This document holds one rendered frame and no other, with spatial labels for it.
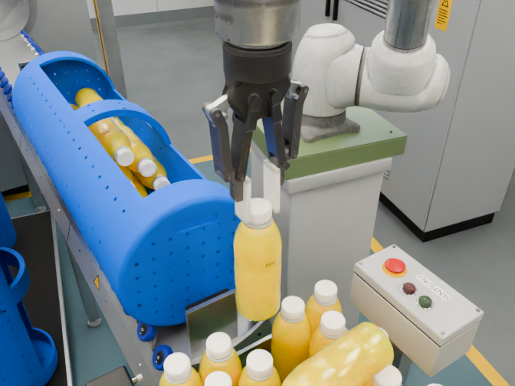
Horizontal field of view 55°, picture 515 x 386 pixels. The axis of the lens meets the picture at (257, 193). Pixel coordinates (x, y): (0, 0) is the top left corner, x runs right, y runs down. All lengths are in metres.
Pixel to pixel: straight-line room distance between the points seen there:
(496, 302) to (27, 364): 1.96
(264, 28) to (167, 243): 0.46
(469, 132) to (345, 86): 1.26
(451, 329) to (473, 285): 1.77
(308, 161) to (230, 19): 0.82
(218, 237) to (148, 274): 0.14
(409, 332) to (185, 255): 0.40
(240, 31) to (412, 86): 0.82
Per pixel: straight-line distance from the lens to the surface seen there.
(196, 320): 0.91
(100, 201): 0.94
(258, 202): 0.67
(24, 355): 1.87
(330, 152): 1.32
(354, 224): 1.53
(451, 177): 2.58
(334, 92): 1.32
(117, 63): 2.25
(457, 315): 0.88
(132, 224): 0.85
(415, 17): 1.19
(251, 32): 0.51
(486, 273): 2.71
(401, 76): 1.26
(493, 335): 2.43
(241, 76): 0.54
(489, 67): 2.39
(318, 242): 1.49
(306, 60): 1.31
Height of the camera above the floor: 1.71
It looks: 35 degrees down
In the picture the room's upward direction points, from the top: straight up
